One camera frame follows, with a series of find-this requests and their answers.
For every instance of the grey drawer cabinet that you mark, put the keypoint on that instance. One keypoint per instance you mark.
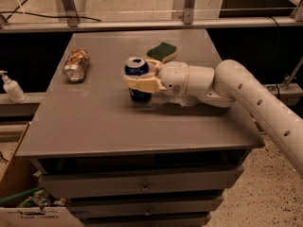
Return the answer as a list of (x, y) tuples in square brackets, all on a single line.
[(93, 127)]

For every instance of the white pump bottle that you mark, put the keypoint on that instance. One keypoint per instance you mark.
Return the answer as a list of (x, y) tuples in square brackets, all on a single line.
[(12, 88)]

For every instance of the metal window frame rail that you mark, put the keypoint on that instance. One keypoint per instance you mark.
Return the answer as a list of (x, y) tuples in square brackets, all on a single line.
[(150, 25)]

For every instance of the top grey drawer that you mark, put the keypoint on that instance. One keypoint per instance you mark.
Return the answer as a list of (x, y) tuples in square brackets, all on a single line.
[(140, 182)]

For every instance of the middle grey drawer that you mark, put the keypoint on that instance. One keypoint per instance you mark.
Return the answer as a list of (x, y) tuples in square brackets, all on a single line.
[(144, 207)]

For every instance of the gold patterned drink can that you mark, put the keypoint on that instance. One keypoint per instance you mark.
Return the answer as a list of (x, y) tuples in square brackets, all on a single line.
[(76, 65)]

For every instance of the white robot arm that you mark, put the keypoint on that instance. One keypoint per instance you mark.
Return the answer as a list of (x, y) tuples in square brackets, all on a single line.
[(229, 82)]

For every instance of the grey drawer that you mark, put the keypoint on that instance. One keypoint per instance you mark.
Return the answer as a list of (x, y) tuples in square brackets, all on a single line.
[(170, 220), (144, 207), (140, 182)]

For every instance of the cardboard box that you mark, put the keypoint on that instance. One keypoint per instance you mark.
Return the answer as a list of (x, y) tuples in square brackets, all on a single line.
[(16, 176)]

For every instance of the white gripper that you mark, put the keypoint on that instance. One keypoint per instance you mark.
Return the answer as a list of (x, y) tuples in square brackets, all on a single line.
[(174, 76)]

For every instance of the bottom grey drawer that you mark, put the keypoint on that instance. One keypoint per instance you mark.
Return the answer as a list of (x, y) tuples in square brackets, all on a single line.
[(170, 220)]

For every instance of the green and yellow sponge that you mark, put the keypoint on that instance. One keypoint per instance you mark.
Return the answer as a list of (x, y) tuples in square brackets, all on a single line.
[(163, 52)]

